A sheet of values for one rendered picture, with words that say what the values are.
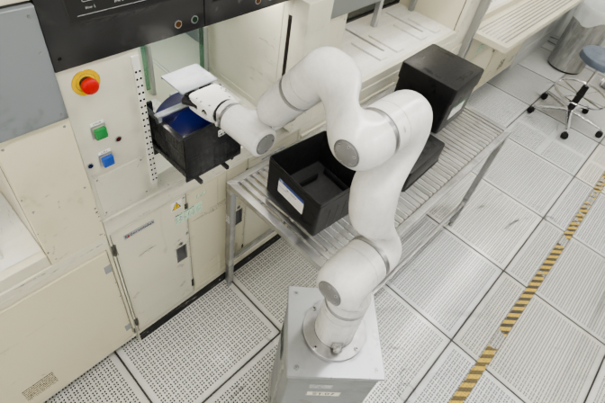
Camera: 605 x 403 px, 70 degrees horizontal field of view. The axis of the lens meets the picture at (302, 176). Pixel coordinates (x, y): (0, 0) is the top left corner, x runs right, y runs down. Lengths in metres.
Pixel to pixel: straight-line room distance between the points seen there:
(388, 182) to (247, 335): 1.46
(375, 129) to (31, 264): 1.07
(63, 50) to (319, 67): 0.56
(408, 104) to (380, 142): 0.11
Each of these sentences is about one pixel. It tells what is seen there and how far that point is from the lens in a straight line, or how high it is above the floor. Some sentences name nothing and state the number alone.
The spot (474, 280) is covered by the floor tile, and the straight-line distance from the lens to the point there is 2.66.
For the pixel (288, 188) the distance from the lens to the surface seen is 1.52.
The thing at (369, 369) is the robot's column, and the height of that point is 0.76.
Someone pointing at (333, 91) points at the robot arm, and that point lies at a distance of 0.79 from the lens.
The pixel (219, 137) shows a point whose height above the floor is 1.11.
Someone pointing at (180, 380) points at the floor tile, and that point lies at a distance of 2.11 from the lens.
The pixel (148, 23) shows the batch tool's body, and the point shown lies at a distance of 1.16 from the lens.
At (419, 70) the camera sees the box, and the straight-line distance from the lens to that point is 2.05.
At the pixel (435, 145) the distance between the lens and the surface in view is 1.90.
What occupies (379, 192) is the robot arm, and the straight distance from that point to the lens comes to 0.85.
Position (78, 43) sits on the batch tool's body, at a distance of 1.10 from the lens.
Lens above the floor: 1.99
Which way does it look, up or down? 46 degrees down
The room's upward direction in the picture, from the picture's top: 11 degrees clockwise
